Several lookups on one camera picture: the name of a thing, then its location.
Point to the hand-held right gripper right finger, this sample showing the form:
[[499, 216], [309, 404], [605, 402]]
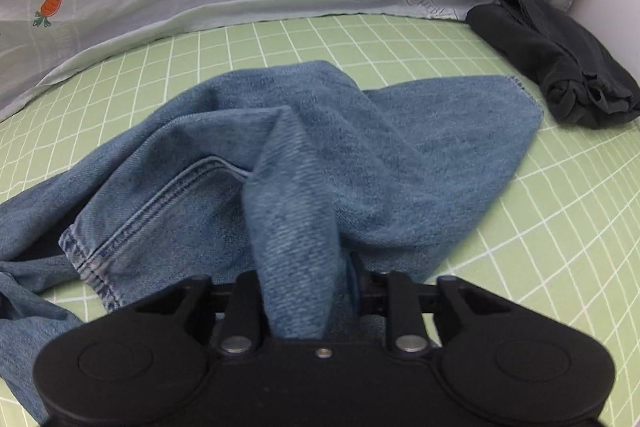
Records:
[[402, 307]]

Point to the dark grey folded garment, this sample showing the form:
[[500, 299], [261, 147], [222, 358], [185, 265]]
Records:
[[560, 57]]

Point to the blue denim jeans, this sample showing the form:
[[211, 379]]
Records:
[[350, 147]]

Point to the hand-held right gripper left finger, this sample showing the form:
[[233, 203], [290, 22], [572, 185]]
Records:
[[246, 304]]

